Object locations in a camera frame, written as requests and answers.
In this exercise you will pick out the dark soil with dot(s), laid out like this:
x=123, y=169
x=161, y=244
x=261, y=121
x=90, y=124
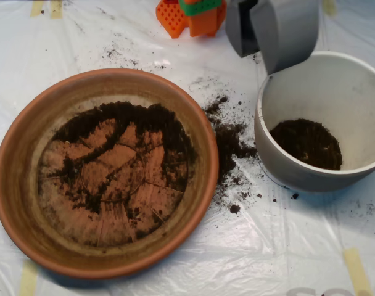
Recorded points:
x=307, y=148
x=169, y=129

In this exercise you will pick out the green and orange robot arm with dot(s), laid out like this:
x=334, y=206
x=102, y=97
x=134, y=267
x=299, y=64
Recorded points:
x=200, y=21

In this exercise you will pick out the white ceramic pot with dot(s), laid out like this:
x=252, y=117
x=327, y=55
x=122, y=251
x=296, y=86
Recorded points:
x=314, y=92

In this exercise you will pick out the spilled soil pile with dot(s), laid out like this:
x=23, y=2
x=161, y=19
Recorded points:
x=230, y=145

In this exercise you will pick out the dark brown debris chunk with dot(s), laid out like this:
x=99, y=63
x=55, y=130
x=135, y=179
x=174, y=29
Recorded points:
x=235, y=209

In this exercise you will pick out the terracotta plant saucer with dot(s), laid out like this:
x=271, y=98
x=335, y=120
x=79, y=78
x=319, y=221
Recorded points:
x=21, y=216

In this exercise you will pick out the beige masking tape strip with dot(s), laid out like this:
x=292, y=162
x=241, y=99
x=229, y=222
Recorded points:
x=56, y=8
x=28, y=280
x=329, y=6
x=36, y=7
x=357, y=271

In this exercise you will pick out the clear plastic cover sheet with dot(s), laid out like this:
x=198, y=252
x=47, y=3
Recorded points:
x=267, y=246

